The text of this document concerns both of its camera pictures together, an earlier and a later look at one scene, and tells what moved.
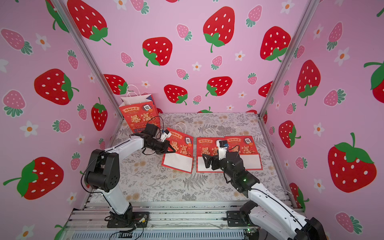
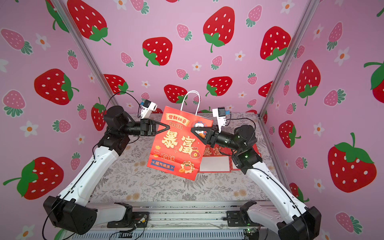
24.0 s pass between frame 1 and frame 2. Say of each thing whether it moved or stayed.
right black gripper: moved
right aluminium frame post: stayed
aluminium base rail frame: stayed
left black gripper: moved
